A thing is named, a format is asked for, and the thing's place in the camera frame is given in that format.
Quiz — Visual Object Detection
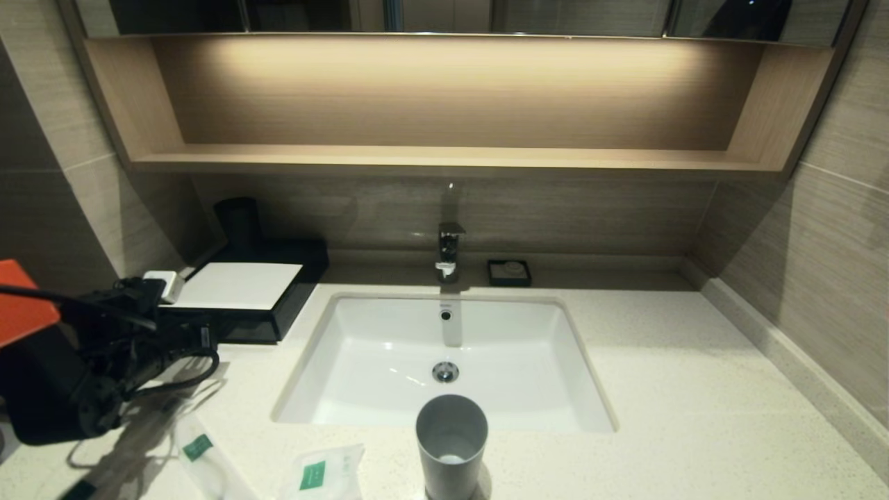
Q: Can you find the chrome sink faucet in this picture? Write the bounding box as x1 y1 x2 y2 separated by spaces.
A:
435 222 466 284

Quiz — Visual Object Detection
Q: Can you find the grey tumbler cup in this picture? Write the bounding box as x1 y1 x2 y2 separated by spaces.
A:
415 394 489 500

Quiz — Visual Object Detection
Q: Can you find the mirror cabinet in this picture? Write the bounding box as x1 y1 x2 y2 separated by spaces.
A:
73 0 851 46

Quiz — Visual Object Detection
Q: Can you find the white toothbrush packet green label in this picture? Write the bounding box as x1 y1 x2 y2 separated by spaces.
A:
174 415 258 500
59 397 192 500

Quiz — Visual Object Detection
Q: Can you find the black soap dish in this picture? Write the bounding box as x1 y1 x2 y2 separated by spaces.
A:
486 259 533 288

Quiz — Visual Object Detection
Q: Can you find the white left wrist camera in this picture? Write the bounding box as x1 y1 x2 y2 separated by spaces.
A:
142 270 185 304

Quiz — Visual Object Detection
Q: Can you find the square white sachet green label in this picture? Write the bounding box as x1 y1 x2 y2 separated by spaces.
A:
278 444 365 500

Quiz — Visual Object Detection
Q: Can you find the white ceramic sink basin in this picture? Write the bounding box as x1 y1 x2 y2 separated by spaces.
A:
271 292 617 435

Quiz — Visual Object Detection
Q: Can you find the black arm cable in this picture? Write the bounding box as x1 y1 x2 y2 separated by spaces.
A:
122 351 222 402

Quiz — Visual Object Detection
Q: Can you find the wooden wall shelf niche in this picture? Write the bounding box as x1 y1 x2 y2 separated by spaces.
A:
59 35 869 181

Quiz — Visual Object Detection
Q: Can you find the black tray box white lid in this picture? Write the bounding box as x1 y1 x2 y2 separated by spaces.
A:
154 240 329 344

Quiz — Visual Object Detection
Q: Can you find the black box drawer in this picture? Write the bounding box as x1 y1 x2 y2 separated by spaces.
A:
219 310 279 344

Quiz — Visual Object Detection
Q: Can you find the black cylindrical cup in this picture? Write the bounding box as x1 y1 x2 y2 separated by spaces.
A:
214 197 263 254

